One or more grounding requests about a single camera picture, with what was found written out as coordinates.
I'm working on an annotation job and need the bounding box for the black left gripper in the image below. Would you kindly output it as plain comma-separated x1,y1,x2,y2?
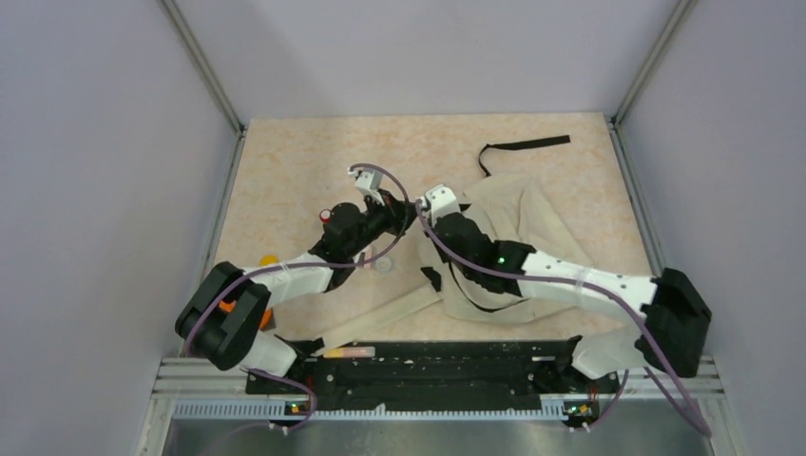
346,188,422,257

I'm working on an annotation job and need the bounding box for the cream canvas backpack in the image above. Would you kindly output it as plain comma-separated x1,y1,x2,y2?
312,135,571,358

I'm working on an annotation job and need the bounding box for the yellow pink highlighter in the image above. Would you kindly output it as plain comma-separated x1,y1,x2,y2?
322,346,376,359

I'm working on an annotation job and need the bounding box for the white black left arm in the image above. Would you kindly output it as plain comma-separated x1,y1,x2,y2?
174,190,416,393

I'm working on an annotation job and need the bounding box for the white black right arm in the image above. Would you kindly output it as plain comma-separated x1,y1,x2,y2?
423,212,712,391

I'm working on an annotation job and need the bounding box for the small round clear cap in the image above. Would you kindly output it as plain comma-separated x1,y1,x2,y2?
374,256,394,274

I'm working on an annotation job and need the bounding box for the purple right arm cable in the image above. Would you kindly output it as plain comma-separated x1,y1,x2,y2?
415,199,713,439

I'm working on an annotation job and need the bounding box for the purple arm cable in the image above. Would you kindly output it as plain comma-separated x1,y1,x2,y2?
183,163,412,432
415,199,713,439

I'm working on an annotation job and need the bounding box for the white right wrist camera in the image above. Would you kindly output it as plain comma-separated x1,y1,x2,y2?
417,184,461,223

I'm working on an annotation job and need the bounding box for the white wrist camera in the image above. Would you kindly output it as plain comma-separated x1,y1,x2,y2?
417,184,461,223
348,168,384,205

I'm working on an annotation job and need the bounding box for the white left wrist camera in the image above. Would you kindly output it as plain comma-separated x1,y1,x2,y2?
348,168,384,205

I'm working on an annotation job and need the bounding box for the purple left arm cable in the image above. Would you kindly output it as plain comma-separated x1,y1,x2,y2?
183,163,412,432

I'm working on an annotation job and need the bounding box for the aluminium frame rail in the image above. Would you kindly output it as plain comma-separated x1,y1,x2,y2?
157,0,246,137

